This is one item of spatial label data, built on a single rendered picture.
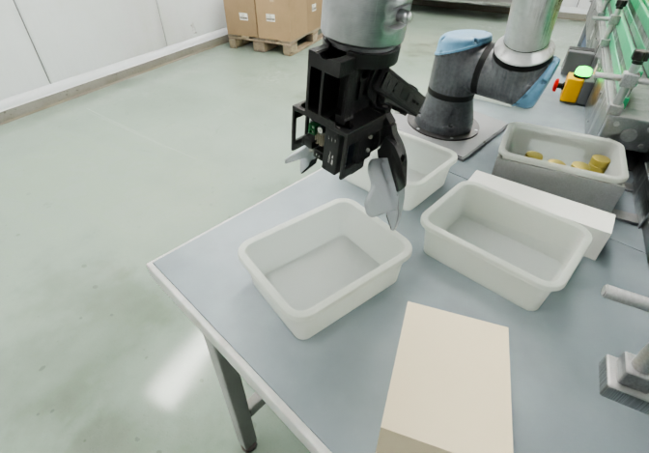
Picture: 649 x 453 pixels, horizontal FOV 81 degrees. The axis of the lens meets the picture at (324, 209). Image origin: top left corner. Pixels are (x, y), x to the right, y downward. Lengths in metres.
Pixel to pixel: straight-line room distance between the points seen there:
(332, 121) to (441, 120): 0.69
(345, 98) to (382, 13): 0.07
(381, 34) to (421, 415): 0.35
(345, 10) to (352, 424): 0.43
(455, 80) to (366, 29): 0.67
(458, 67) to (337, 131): 0.66
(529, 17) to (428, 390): 0.68
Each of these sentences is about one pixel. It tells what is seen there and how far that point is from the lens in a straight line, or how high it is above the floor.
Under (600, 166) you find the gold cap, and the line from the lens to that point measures 0.97.
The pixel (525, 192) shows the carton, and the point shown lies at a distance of 0.79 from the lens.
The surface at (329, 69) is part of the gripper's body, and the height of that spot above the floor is 1.11.
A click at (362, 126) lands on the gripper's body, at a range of 0.36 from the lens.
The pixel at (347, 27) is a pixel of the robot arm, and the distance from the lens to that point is 0.34.
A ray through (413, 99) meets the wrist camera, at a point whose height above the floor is 1.05.
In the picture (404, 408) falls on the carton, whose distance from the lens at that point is 0.44.
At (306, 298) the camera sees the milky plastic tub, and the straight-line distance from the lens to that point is 0.60.
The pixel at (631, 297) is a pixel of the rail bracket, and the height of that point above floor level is 0.96.
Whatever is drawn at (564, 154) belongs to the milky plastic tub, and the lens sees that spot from 1.01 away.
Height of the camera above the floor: 1.22
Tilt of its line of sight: 38 degrees down
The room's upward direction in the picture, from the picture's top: straight up
